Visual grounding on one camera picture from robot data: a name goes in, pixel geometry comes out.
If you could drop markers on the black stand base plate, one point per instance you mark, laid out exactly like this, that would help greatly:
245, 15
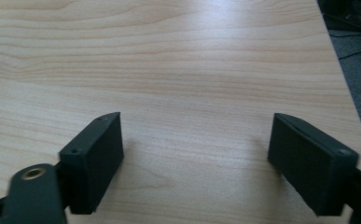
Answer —
349, 14

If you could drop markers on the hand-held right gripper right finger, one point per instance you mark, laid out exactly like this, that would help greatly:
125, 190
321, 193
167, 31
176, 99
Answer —
308, 161

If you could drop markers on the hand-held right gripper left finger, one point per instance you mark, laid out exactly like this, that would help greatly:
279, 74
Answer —
94, 161

